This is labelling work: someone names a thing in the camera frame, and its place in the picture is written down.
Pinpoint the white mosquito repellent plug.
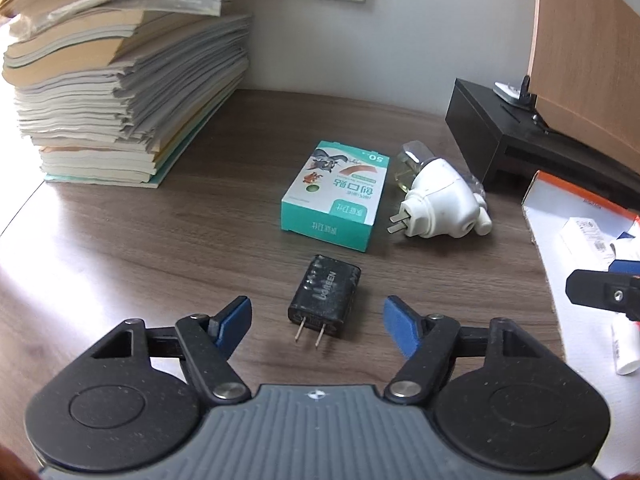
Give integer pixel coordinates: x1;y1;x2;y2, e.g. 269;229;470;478
387;140;488;240

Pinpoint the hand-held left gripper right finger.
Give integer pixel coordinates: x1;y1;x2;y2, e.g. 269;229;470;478
382;296;551;405

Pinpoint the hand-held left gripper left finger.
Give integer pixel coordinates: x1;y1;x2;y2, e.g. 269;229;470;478
90;296;252;405

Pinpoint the white cardboard box orange edge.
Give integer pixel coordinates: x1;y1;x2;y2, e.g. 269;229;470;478
521;170;640;480

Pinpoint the black desk riser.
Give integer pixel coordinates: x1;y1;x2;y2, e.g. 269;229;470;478
445;78;640;197

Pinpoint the black board bracket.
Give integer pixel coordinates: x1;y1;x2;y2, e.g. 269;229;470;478
515;75;549;134

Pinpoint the white tube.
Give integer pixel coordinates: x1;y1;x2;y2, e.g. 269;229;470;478
610;320;640;376

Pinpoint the teal bandage box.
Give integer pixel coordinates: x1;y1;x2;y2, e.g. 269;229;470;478
281;140;391;254

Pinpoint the curved wooden board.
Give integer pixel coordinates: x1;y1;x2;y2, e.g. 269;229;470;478
527;0;640;149

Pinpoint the stack of books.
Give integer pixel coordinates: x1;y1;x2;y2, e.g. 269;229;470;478
0;0;252;190

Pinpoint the black charger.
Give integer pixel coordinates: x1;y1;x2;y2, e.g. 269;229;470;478
287;254;362;350

